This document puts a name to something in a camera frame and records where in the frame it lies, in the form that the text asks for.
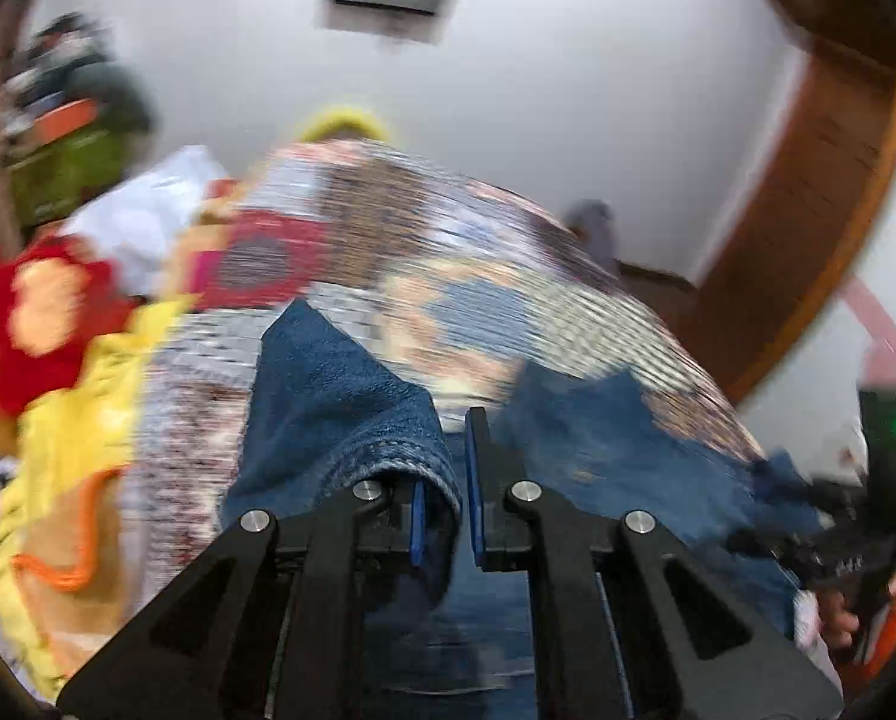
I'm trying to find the blue denim jeans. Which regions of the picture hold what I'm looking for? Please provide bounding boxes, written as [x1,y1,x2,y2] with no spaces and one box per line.
[222,301,819,718]

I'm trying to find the pile of clothes and boxes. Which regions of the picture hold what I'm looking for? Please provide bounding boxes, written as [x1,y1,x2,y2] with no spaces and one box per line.
[0,11,158,238]

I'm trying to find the person's right hand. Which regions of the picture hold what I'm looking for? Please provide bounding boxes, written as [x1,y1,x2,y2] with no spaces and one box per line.
[817,590,861,650]

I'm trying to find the yellow and tan fleece blanket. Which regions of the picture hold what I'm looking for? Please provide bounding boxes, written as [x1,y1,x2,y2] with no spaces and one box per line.
[0,296,191,699]

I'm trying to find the brown wooden door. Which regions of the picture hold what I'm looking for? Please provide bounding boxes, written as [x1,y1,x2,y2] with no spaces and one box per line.
[676,0,896,403]

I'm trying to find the red plush toy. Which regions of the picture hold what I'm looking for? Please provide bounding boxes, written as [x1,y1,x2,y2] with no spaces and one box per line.
[0,236,139,418]

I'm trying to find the grey blue bag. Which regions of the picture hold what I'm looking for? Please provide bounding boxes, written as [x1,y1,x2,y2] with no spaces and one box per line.
[565,200,619,277]

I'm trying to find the patchwork patterned bedspread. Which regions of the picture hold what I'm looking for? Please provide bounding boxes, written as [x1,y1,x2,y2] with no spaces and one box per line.
[131,140,760,596]

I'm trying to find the white cloth on bed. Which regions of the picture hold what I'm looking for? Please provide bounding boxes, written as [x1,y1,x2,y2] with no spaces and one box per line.
[61,145,228,298]

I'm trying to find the yellow pillow at bed head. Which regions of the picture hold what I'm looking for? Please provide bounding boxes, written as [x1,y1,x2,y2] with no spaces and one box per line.
[297,106,389,143]

